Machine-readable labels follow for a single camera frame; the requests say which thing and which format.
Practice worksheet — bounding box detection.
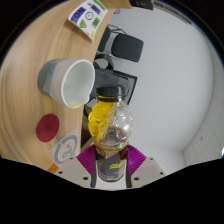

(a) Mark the flat round red coaster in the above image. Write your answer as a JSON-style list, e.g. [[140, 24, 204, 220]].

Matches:
[[36, 113, 61, 144]]

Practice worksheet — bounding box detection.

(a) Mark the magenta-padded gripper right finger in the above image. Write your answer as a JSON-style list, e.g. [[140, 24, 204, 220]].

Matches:
[[123, 145, 168, 188]]

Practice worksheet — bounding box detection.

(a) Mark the clear bottle with black cap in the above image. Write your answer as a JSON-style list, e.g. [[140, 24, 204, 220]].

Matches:
[[87, 85, 134, 183]]

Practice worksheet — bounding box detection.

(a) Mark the white and grey mug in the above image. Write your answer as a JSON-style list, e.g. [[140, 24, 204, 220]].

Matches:
[[37, 58, 96, 109]]

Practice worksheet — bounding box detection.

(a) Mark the white sheet with circle logo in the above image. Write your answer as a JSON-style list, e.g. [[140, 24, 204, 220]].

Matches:
[[49, 126, 81, 166]]

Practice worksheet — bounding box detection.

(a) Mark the white sticker sheet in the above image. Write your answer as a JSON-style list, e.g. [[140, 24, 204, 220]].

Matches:
[[67, 0, 110, 42]]

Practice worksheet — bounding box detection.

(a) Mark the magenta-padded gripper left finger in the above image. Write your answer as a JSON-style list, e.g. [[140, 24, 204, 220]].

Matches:
[[53, 148, 99, 188]]

